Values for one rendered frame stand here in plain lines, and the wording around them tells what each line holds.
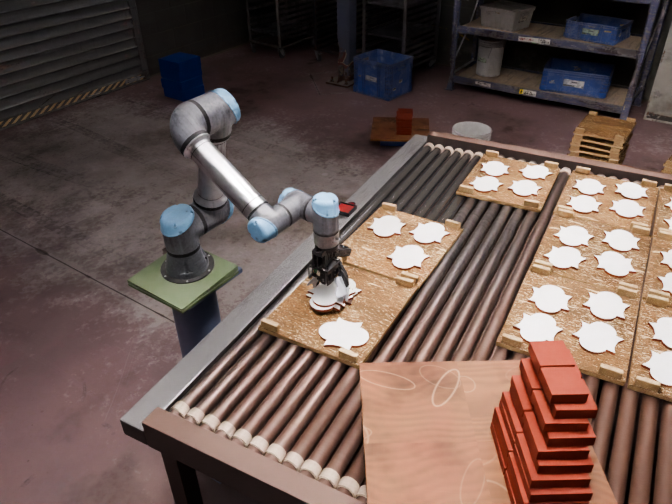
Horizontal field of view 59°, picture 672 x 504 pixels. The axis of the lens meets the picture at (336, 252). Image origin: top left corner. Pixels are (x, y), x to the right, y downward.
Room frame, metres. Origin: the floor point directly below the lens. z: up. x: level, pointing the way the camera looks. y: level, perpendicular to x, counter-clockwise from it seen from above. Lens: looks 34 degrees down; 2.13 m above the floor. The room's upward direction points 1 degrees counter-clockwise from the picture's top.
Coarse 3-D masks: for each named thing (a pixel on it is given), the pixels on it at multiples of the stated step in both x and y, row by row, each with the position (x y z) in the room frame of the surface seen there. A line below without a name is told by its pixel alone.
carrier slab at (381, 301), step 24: (312, 288) 1.54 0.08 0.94; (360, 288) 1.54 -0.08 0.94; (384, 288) 1.54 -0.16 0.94; (408, 288) 1.53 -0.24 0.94; (288, 312) 1.42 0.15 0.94; (312, 312) 1.42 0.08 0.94; (336, 312) 1.42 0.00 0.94; (360, 312) 1.42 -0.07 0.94; (384, 312) 1.41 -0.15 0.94; (288, 336) 1.31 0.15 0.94; (312, 336) 1.31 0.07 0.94; (336, 360) 1.22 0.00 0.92; (360, 360) 1.21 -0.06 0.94
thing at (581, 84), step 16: (560, 64) 6.01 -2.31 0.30; (576, 64) 5.94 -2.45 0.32; (592, 64) 5.88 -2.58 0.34; (608, 64) 5.81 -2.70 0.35; (544, 80) 5.70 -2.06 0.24; (560, 80) 5.63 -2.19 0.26; (576, 80) 5.56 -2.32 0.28; (592, 80) 5.50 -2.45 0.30; (608, 80) 5.43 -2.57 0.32; (592, 96) 5.47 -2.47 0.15
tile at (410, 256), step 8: (400, 248) 1.75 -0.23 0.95; (408, 248) 1.75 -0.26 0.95; (416, 248) 1.75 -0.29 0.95; (392, 256) 1.70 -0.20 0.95; (400, 256) 1.70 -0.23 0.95; (408, 256) 1.70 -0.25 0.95; (416, 256) 1.70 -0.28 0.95; (424, 256) 1.70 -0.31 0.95; (392, 264) 1.67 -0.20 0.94; (400, 264) 1.66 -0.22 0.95; (408, 264) 1.65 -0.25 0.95; (416, 264) 1.65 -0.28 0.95
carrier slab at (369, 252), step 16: (368, 224) 1.94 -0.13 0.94; (416, 224) 1.93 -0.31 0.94; (352, 240) 1.83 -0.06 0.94; (368, 240) 1.83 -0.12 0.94; (384, 240) 1.82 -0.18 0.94; (400, 240) 1.82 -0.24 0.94; (448, 240) 1.82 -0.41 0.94; (352, 256) 1.72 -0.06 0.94; (368, 256) 1.72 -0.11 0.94; (384, 256) 1.72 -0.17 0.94; (432, 256) 1.72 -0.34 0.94; (384, 272) 1.62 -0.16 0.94; (400, 272) 1.62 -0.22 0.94; (416, 272) 1.62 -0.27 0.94
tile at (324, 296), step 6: (318, 288) 1.49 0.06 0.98; (324, 288) 1.49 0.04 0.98; (330, 288) 1.49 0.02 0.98; (312, 294) 1.47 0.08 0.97; (318, 294) 1.46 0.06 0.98; (324, 294) 1.46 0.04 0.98; (330, 294) 1.46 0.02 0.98; (318, 300) 1.43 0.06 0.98; (324, 300) 1.43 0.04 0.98; (330, 300) 1.43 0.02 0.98; (336, 300) 1.43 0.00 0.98; (342, 300) 1.43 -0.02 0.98; (324, 306) 1.41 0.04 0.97; (330, 306) 1.41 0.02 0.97; (342, 306) 1.41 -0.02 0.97
